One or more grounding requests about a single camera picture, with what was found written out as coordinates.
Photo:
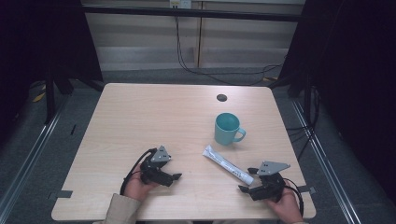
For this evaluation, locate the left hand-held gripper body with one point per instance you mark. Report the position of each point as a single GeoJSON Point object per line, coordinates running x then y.
{"type": "Point", "coordinates": [155, 175]}

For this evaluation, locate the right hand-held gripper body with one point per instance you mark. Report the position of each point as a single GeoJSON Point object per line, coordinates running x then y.
{"type": "Point", "coordinates": [269, 186]}

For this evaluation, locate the person's left hand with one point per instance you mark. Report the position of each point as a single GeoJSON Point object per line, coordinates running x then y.
{"type": "Point", "coordinates": [135, 188]}

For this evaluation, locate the person's right hand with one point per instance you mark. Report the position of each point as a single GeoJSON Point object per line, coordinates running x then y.
{"type": "Point", "coordinates": [288, 208]}

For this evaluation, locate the white toothpaste tube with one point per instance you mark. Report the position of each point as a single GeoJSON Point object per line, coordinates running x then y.
{"type": "Point", "coordinates": [227, 164]}

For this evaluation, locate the teal ceramic cup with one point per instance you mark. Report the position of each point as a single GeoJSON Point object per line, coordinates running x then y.
{"type": "Point", "coordinates": [224, 137]}

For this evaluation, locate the black metal stand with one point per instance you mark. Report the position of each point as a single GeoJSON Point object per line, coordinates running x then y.
{"type": "Point", "coordinates": [49, 99]}

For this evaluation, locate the dark curtain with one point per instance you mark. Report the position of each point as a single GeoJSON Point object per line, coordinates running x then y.
{"type": "Point", "coordinates": [37, 40]}
{"type": "Point", "coordinates": [351, 77]}

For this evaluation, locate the yellow floor tape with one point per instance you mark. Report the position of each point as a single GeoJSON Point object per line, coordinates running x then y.
{"type": "Point", "coordinates": [39, 97]}

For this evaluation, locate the metal floor rail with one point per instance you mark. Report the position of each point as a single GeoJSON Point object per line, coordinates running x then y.
{"type": "Point", "coordinates": [323, 161]}
{"type": "Point", "coordinates": [34, 146]}

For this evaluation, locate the black horizontal frame bar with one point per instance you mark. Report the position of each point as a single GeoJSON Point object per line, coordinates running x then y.
{"type": "Point", "coordinates": [186, 13]}

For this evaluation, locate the white wall power socket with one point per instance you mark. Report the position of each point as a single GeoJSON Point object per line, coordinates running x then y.
{"type": "Point", "coordinates": [180, 3]}

